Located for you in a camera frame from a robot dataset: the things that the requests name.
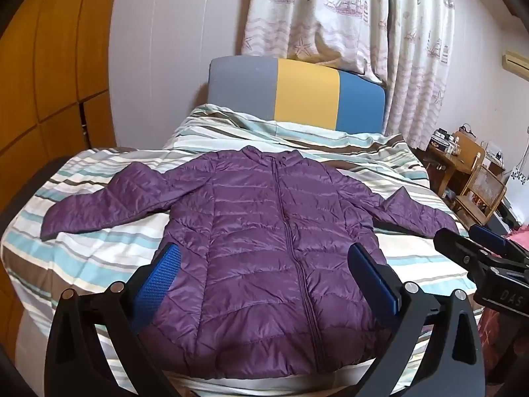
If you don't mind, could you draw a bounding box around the purple quilted jacket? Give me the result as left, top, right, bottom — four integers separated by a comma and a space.
40, 145, 460, 380

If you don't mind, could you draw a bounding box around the red patterned cloth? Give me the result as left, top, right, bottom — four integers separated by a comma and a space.
481, 223, 529, 386

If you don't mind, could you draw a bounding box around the wall air conditioner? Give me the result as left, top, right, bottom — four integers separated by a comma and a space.
502, 50, 529, 78

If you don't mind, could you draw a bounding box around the striped bed blanket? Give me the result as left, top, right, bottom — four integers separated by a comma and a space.
0, 103, 484, 397

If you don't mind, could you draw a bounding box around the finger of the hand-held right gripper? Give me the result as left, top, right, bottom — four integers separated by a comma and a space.
469, 224, 529, 259
434, 228, 499, 283

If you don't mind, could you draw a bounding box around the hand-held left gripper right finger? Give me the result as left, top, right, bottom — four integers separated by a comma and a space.
348, 243, 486, 397

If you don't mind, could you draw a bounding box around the white printed bag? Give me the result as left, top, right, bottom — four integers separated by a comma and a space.
509, 165, 529, 196

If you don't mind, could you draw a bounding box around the wooden wardrobe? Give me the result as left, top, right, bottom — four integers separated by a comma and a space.
0, 0, 125, 160

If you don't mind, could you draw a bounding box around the wooden desk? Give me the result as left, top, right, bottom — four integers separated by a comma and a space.
426, 130, 488, 201

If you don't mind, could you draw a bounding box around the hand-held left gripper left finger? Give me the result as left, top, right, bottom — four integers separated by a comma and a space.
43, 243, 181, 397

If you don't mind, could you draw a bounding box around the white ship print curtain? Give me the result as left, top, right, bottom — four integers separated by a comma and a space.
240, 0, 457, 150

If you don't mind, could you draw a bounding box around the wooden chair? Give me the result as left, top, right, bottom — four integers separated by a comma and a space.
453, 164, 508, 227

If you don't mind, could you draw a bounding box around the grey yellow blue headboard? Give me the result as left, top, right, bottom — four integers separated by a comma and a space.
208, 56, 387, 133

